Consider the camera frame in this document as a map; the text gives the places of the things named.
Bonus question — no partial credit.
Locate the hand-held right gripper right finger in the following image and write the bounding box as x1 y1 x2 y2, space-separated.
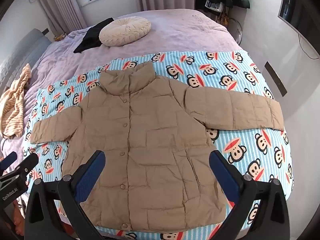
209 150 292 240

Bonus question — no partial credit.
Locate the black rectangular panel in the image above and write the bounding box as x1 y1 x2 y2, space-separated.
264 61 287 97

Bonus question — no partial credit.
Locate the monkey print striped blanket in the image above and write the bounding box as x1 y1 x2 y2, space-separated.
24 49 294 240

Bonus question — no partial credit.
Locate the black cable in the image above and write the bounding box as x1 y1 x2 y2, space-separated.
297 34 320 60

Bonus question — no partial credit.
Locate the black cloth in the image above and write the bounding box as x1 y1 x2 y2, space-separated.
73 17 114 54

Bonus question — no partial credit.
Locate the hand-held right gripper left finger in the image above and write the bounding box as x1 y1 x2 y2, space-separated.
24 150 105 240

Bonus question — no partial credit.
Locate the cream striped garment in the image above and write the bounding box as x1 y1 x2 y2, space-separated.
0 64 32 138

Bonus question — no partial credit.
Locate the round cream cushion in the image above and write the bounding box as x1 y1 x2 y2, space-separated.
99 16 152 47

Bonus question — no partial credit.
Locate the grey padded headboard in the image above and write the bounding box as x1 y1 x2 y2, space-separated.
0 28 52 90

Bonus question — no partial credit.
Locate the wall-mounted television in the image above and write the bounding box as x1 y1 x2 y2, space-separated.
277 0 320 45

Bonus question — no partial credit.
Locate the beige puffer jacket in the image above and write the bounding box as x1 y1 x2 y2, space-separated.
30 61 284 230

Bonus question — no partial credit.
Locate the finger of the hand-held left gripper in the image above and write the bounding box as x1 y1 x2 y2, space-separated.
0 152 18 170
6 154 39 179

